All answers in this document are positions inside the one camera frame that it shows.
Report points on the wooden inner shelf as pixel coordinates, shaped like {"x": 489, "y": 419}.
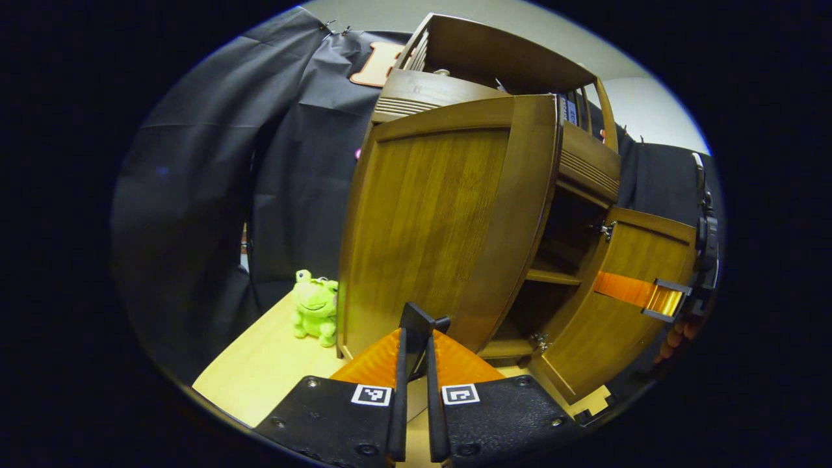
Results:
{"x": 552, "y": 277}

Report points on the wooden cabinet door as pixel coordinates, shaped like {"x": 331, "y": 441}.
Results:
{"x": 429, "y": 221}
{"x": 611, "y": 338}

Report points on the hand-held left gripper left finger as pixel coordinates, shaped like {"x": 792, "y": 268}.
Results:
{"x": 331, "y": 416}

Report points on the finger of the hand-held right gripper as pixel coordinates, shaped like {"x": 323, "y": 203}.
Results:
{"x": 624, "y": 290}

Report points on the wooden double-door shoe cabinet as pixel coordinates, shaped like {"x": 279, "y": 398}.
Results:
{"x": 507, "y": 58}

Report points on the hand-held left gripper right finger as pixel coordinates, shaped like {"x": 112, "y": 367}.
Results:
{"x": 507, "y": 416}

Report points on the metal door hinge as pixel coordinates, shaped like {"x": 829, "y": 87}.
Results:
{"x": 540, "y": 342}
{"x": 606, "y": 229}

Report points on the black backdrop cloth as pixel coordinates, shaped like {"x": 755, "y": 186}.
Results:
{"x": 195, "y": 195}

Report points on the green plush frog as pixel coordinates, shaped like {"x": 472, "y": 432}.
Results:
{"x": 316, "y": 305}

